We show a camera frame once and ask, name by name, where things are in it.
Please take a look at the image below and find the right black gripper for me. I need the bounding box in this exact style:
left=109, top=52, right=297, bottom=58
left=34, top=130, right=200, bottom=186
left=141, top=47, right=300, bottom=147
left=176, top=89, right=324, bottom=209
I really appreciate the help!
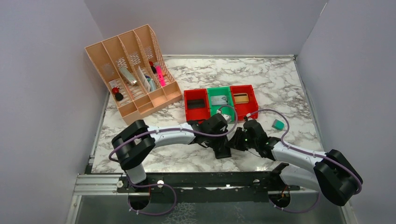
left=226, top=127, right=258, bottom=151

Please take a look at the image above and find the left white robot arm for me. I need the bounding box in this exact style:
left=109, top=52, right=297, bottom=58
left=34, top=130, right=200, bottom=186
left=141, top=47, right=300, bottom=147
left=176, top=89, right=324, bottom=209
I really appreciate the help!
left=108, top=113, right=232, bottom=192

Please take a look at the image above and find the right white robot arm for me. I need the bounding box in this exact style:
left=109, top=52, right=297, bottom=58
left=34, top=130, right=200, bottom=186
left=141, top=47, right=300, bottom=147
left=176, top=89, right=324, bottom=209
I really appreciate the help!
left=228, top=119, right=363, bottom=206

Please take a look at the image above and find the gold card in bin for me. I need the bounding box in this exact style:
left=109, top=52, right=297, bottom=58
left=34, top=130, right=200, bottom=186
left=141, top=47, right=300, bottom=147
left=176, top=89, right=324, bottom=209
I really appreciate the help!
left=233, top=93, right=249, bottom=104

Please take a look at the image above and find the silver card in bin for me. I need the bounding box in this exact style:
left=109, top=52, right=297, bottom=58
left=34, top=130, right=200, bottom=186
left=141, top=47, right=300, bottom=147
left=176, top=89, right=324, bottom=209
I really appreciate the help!
left=210, top=95, right=228, bottom=106

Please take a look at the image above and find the black card in bin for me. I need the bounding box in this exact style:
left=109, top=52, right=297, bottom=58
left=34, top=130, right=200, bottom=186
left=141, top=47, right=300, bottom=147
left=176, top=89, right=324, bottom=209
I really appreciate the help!
left=187, top=99, right=206, bottom=110

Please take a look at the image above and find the right red bin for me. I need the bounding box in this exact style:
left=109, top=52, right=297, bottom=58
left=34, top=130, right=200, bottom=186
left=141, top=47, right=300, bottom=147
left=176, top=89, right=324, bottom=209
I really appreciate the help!
left=230, top=85, right=259, bottom=121

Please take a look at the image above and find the red bin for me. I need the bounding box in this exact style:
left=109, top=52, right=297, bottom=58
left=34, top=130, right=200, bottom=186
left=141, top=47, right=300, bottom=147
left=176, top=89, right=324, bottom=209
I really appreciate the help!
left=184, top=89, right=211, bottom=123
left=230, top=85, right=259, bottom=121

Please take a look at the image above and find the teal eraser block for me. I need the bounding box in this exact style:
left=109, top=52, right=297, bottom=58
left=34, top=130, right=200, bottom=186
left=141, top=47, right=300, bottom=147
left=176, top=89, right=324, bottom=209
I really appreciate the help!
left=272, top=119, right=285, bottom=131

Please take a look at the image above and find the green bin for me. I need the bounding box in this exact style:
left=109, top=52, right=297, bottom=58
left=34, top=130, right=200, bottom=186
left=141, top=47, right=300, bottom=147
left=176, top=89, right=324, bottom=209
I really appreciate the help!
left=207, top=86, right=235, bottom=123

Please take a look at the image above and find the left red bin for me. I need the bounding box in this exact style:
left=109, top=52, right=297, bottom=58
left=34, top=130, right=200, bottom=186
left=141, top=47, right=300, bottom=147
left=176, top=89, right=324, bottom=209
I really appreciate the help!
left=184, top=89, right=211, bottom=123

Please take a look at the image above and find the pink highlighter marker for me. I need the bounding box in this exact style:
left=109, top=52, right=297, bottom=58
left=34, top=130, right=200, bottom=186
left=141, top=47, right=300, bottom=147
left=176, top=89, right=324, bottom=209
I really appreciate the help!
left=155, top=65, right=166, bottom=87

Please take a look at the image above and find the white paper pad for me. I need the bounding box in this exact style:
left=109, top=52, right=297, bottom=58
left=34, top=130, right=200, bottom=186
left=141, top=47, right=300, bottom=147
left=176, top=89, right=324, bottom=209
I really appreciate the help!
left=137, top=66, right=151, bottom=92

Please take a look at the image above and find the red and black stamp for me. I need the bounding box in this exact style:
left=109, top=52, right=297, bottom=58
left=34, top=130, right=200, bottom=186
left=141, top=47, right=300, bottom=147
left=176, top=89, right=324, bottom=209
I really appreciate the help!
left=112, top=87, right=124, bottom=101

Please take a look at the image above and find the peach desk file organizer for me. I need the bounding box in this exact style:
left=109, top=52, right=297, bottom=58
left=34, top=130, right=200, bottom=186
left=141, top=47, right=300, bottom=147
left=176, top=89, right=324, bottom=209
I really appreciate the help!
left=85, top=24, right=182, bottom=125

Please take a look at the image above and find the silver stapler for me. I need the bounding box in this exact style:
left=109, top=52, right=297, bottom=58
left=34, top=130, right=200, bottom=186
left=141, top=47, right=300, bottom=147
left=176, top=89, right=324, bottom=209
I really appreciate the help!
left=119, top=66, right=137, bottom=85

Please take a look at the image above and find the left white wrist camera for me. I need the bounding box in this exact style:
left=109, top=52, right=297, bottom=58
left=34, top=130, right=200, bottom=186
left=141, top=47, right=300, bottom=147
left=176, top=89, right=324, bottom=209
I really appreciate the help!
left=216, top=109, right=232, bottom=124

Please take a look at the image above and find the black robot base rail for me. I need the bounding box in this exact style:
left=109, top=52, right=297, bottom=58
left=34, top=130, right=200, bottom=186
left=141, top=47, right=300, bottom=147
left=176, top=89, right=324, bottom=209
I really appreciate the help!
left=116, top=171, right=300, bottom=203

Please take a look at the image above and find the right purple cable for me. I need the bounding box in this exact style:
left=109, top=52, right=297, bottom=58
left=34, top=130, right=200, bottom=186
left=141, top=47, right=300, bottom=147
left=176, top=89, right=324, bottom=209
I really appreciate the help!
left=243, top=109, right=363, bottom=215

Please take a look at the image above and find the aluminium frame rail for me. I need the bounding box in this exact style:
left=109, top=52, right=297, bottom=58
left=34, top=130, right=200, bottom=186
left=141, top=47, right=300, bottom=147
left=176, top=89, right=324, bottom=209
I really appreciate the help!
left=73, top=174, right=121, bottom=196

